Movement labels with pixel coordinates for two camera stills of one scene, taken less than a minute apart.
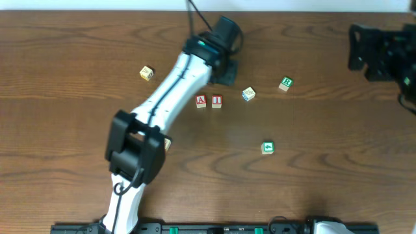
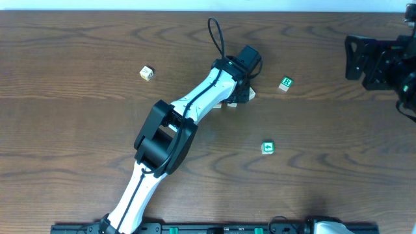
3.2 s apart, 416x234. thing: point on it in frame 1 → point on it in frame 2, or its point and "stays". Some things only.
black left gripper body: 225,74 → 242,96
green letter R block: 286,83 stays
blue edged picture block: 248,94 stays
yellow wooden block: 146,73 stays
